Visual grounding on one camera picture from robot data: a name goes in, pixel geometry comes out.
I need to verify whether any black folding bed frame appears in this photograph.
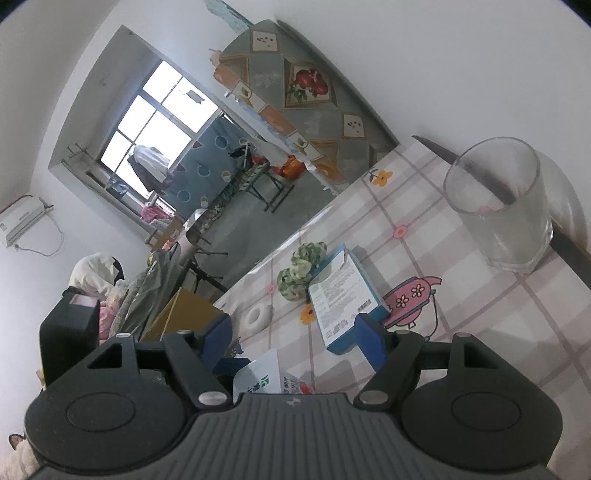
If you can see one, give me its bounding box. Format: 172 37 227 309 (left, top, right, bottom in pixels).
187 247 229 294

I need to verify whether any checked tablecloth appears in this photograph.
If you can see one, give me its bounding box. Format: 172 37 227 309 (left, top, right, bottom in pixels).
213 136 591 416

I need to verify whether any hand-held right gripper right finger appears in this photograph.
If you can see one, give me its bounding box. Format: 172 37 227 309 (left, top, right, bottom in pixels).
353 312 497 411

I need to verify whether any green scrunchie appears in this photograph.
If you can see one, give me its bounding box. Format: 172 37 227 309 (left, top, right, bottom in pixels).
276 242 328 303

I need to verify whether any patterned cabinet cloth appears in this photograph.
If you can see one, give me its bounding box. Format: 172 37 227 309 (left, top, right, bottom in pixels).
210 18 400 185

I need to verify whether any white air conditioner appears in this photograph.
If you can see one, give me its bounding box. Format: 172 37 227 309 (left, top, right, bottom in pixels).
0 194 56 250

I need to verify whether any white tape roll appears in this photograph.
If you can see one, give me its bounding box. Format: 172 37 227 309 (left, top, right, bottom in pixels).
245 302 274 329

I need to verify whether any window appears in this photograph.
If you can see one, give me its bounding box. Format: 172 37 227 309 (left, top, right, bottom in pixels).
99 58 220 185

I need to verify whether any clear glass cup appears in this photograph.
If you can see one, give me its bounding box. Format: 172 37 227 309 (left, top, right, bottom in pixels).
442 136 555 273

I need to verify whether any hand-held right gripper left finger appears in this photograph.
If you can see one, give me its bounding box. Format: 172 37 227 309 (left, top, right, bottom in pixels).
85 315 234 411

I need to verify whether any pink cloth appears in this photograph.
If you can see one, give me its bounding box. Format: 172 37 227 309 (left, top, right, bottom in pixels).
141 203 174 227

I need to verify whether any hanging dark white garment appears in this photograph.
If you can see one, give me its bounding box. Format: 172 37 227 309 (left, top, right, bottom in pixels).
127 144 178 192

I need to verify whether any blue flat box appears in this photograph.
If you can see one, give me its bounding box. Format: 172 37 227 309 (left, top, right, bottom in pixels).
307 244 392 355

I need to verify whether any orange bag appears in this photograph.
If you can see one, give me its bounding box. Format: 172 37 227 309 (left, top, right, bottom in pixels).
272 154 308 178

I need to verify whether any pink quilted blanket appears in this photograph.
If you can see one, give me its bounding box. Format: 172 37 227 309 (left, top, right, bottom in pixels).
98 295 120 340

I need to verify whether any green folding stool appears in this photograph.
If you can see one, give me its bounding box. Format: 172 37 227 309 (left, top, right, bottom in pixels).
240 161 296 213

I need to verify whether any brown cardboard box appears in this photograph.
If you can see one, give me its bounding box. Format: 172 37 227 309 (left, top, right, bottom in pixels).
139 287 232 344

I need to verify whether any blue circle print curtain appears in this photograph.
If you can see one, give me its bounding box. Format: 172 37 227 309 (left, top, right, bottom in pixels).
157 113 252 217

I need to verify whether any grey striped blanket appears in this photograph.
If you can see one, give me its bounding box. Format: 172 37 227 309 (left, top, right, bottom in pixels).
117 240 195 342

